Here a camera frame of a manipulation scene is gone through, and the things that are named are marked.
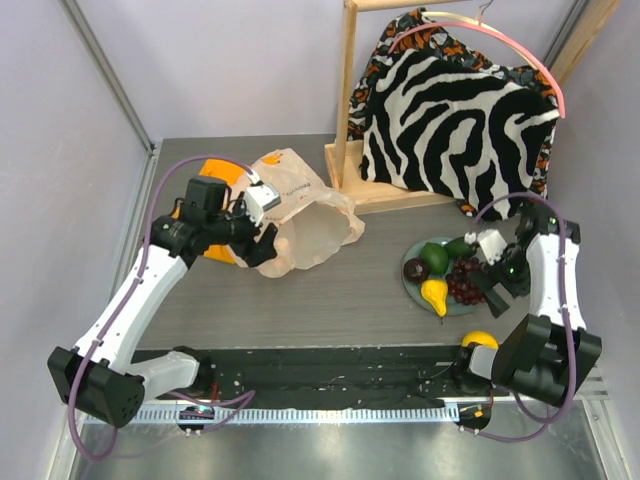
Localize folded orange cloth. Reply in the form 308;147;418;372
171;158;245;266

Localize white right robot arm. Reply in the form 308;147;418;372
451;203;602;408

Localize banana print plastic bag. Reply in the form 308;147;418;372
252;148;365;278

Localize pink clothes hanger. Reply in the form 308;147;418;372
385;20;567;120

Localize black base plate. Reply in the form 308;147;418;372
200;362;491;409

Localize dark fake fruit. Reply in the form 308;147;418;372
403;258;431;284

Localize zebra print garment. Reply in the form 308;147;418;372
360;50;559;220

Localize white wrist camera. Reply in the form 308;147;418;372
464;229;508;265
240;172;281;226

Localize orange patterned garment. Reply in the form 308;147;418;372
348;7;561;216

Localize dark green fake avocado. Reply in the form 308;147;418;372
444;237;476;260

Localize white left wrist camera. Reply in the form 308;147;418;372
240;172;281;226

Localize yellow fake lemon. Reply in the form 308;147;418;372
461;331;499;350

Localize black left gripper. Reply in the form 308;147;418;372
207;194;277;266

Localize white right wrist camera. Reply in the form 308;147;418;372
464;229;508;265

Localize green fake fruit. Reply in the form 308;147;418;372
419;242;449;275

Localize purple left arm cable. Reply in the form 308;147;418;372
66;153;257;462

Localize red fake grapes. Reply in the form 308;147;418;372
445;257;485;305

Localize wooden clothes rack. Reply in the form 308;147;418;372
325;1;619;215

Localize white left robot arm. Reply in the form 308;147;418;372
47;215;278;428

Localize yellow fake pear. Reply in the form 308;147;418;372
420;279;448;318

